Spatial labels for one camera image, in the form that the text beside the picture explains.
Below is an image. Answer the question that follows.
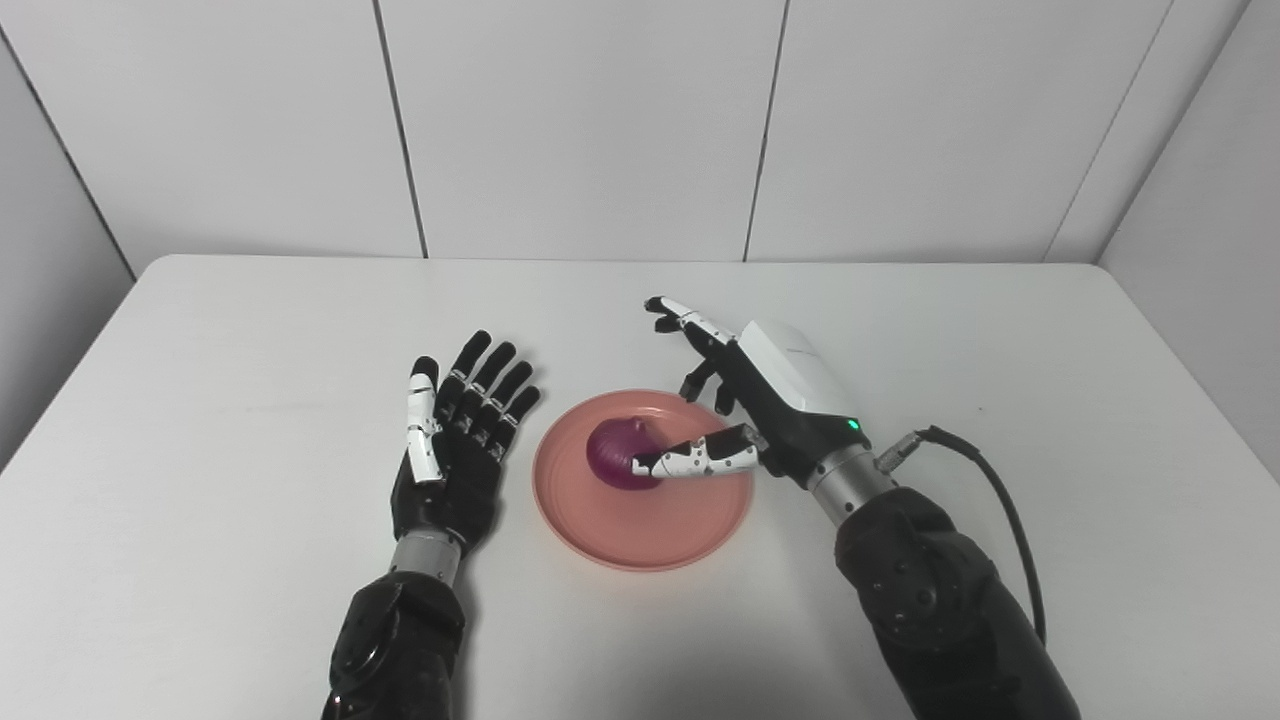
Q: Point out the purple red onion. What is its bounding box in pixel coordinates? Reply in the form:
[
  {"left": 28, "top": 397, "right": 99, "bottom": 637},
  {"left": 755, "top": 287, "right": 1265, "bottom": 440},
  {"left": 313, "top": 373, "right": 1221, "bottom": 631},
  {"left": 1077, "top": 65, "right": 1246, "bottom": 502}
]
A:
[{"left": 586, "top": 417, "right": 663, "bottom": 492}]

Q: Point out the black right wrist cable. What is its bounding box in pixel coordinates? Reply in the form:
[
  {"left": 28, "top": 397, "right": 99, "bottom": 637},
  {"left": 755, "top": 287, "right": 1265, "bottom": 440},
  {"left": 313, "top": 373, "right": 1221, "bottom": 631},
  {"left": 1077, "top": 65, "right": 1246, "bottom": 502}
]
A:
[{"left": 877, "top": 425, "right": 1047, "bottom": 646}]

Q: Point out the pink round plate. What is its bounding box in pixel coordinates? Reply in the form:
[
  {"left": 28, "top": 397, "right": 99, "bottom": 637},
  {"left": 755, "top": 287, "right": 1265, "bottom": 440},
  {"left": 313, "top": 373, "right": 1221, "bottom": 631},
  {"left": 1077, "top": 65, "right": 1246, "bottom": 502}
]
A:
[{"left": 531, "top": 389, "right": 755, "bottom": 573}]

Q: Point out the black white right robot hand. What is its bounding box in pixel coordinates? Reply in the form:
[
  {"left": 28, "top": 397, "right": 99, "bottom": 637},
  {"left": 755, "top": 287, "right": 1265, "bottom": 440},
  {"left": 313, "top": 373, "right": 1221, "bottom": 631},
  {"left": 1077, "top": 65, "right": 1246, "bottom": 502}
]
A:
[{"left": 632, "top": 296, "right": 866, "bottom": 491}]

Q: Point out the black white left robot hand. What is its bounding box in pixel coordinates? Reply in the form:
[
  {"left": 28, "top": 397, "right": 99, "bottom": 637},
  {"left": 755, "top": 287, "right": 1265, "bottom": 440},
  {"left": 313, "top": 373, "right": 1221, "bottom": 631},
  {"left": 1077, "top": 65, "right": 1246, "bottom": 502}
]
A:
[{"left": 390, "top": 330, "right": 542, "bottom": 551}]

